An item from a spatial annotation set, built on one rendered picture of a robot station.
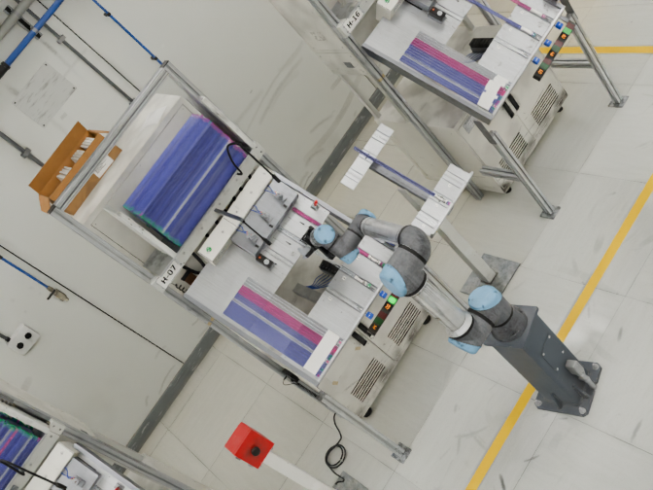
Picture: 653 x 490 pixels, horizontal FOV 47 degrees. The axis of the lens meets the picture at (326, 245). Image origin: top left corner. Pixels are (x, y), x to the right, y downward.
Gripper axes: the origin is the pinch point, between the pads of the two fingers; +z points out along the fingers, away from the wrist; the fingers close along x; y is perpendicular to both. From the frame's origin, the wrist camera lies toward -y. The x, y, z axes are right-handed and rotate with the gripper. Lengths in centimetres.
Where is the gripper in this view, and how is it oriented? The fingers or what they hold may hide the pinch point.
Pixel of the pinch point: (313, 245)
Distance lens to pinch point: 324.3
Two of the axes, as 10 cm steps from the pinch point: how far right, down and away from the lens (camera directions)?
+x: -5.5, 8.1, -1.9
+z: -2.0, 0.9, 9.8
